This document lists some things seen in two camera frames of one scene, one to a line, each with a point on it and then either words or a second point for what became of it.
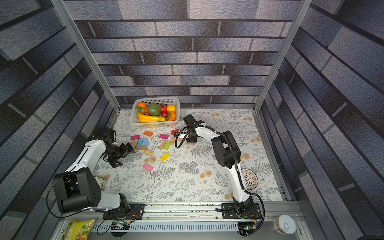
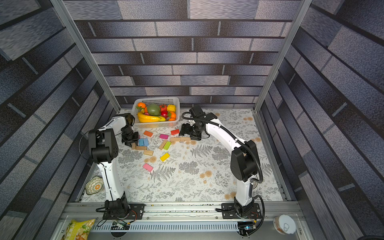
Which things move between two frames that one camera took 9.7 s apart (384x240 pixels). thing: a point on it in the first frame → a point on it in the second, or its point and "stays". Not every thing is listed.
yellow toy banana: (144, 118) stays
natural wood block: (173, 139) stays
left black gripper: (126, 151) → (128, 142)
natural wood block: (162, 144) stays
